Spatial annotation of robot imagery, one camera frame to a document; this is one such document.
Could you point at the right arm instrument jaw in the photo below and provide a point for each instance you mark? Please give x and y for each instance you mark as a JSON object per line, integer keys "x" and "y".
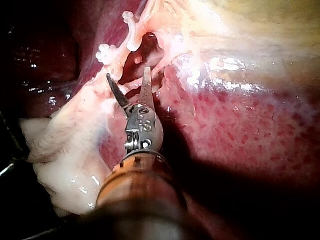
{"x": 118, "y": 93}
{"x": 146, "y": 90}

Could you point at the right arm instrument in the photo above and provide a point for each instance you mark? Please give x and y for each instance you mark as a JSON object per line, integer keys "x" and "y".
{"x": 146, "y": 127}

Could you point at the dark right arm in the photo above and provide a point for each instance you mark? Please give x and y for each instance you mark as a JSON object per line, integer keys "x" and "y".
{"x": 140, "y": 190}

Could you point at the thin tube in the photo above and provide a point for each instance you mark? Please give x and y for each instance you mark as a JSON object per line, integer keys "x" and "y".
{"x": 144, "y": 13}
{"x": 115, "y": 68}

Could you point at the white clip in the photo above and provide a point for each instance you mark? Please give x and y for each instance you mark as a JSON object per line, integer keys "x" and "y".
{"x": 131, "y": 32}
{"x": 105, "y": 53}

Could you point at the pale fatty tissue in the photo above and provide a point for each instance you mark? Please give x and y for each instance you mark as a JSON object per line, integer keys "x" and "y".
{"x": 180, "y": 30}
{"x": 75, "y": 130}

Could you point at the dark red liver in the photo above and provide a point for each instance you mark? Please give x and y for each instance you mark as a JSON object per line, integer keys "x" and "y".
{"x": 237, "y": 120}

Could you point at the gallbladder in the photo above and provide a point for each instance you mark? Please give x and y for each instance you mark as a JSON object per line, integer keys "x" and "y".
{"x": 270, "y": 20}

